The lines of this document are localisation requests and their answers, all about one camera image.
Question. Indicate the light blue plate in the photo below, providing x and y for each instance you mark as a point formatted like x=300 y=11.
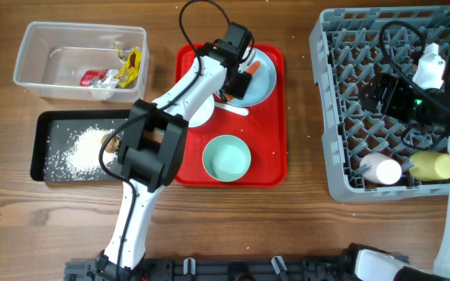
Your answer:
x=262 y=84

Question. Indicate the red serving tray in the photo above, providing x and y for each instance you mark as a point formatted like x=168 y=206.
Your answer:
x=263 y=130

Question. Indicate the brown food scrap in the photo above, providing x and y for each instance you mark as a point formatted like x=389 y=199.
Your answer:
x=113 y=145

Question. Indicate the clear plastic bin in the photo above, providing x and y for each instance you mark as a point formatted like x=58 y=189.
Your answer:
x=54 y=56

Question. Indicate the yellow plastic cup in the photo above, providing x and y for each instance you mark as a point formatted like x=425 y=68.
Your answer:
x=430 y=166

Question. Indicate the red foil wrapper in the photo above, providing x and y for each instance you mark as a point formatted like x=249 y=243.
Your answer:
x=93 y=77

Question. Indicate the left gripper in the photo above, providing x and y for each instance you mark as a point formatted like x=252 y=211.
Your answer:
x=241 y=88

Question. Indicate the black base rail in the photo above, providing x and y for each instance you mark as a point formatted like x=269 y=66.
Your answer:
x=323 y=268

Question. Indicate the grey dishwasher rack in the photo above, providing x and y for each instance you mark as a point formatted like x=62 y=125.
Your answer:
x=345 y=58

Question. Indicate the pink plastic cup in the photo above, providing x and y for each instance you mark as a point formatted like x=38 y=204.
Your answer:
x=381 y=169

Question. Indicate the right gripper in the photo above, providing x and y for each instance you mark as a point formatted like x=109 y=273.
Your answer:
x=396 y=87

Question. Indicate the white spoon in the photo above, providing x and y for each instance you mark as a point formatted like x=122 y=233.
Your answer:
x=234 y=109

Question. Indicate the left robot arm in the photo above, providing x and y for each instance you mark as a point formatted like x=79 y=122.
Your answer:
x=152 y=143

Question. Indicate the black plastic tray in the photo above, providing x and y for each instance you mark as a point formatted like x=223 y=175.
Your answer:
x=77 y=120

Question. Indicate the orange carrot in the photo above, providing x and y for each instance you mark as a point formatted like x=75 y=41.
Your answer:
x=250 y=70

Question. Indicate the green bowl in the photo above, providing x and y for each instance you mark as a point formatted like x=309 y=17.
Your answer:
x=226 y=158

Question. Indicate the light blue bowl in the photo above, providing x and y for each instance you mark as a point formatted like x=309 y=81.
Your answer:
x=203 y=114

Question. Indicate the white rice pile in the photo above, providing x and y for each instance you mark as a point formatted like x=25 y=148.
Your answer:
x=72 y=155

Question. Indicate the yellow snack wrapper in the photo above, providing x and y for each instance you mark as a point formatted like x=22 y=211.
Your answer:
x=131 y=68

